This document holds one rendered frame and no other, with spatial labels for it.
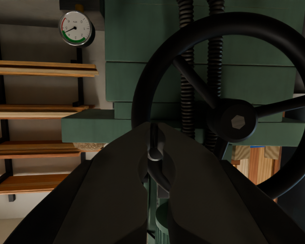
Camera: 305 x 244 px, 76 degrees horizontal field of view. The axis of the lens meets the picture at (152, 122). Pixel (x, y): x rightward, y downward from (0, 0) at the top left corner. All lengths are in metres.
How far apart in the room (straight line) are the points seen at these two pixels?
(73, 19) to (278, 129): 0.51
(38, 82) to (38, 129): 0.66
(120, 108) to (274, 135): 0.38
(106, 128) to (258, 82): 0.37
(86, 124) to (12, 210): 3.34
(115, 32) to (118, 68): 0.08
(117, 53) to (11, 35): 2.86
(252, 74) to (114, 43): 0.32
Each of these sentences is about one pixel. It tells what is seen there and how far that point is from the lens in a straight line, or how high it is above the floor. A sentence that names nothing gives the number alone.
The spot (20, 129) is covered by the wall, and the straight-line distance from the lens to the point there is 3.27.
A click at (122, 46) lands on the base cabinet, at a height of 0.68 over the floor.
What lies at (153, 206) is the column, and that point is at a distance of 0.95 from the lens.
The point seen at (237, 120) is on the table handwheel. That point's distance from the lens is 0.28.
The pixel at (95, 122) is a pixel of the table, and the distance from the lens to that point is 0.48.
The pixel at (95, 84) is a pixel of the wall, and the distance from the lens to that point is 2.93.
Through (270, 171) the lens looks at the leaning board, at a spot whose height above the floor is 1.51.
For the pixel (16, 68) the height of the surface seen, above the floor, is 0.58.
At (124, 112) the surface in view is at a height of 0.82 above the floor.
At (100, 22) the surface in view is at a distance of 0.52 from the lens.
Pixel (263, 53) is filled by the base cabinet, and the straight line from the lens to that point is 0.53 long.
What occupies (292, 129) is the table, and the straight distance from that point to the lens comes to 0.58.
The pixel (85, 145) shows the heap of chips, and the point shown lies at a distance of 0.51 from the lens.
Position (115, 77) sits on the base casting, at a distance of 0.46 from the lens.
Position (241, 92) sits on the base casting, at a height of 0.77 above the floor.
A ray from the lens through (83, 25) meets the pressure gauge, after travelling 0.43.
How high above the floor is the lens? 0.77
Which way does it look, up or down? 9 degrees up
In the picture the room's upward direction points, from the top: 179 degrees counter-clockwise
